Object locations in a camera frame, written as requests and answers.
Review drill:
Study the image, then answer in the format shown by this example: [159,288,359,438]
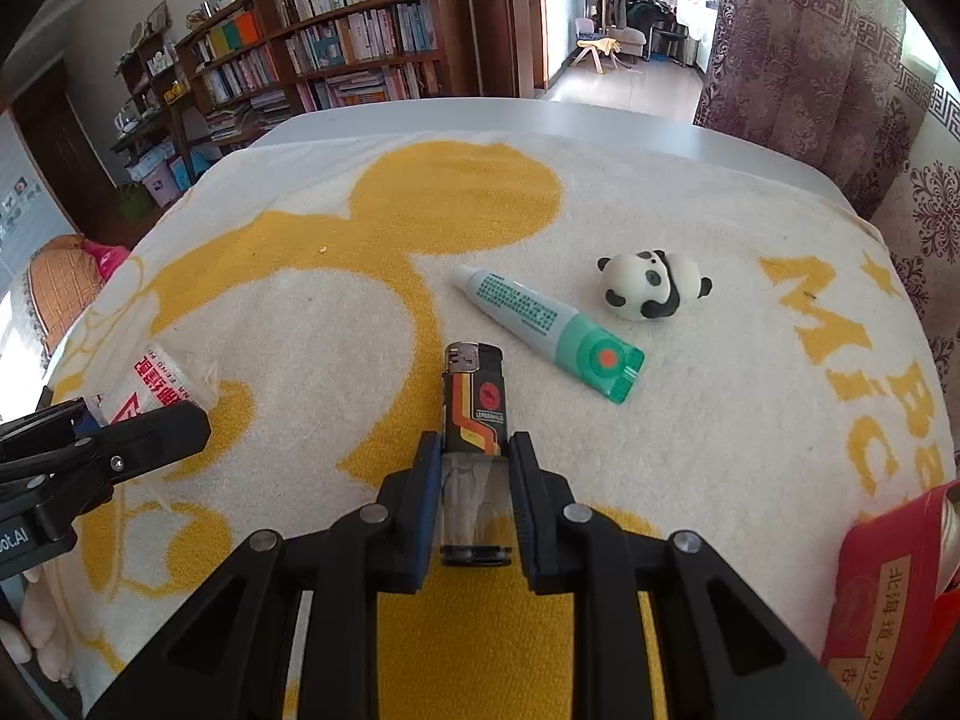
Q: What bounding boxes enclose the small dark wooden shelf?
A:
[110,21,197,185]

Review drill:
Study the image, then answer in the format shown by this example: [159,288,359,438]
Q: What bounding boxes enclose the black orange striped lighter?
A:
[439,341,512,569]

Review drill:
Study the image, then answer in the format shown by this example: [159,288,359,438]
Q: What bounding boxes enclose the red biscuit tin box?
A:
[822,481,958,718]

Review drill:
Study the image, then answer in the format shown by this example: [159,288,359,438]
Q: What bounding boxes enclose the small wooden stool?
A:
[571,36,620,75]

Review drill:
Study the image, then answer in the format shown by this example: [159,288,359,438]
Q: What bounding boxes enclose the purple patterned curtain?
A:
[693,0,960,421]

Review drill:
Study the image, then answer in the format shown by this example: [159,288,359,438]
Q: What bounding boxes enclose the wicker basket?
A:
[26,234,104,353]

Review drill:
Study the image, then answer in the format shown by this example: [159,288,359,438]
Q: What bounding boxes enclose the teal white ointment tube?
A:
[452,265,644,405]

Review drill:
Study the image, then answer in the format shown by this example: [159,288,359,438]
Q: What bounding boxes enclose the white and yellow towel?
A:
[47,133,955,718]

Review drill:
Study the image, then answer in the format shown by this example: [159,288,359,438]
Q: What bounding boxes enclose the large wooden bookshelf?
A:
[178,0,480,149]

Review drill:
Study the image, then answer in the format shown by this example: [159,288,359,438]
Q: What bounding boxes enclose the panda squishy toy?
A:
[597,249,713,322]

